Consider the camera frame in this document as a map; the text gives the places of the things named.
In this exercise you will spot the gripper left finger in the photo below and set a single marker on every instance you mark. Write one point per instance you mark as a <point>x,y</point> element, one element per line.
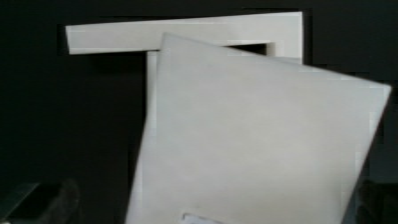
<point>41,203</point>

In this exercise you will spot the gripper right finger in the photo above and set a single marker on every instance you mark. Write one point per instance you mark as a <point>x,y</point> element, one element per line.
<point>377,211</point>

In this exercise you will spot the white cabinet top block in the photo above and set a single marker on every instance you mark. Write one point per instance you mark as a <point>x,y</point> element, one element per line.
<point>257,134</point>

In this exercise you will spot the white workspace border frame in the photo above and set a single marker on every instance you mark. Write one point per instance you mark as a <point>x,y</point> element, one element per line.
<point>272,29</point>

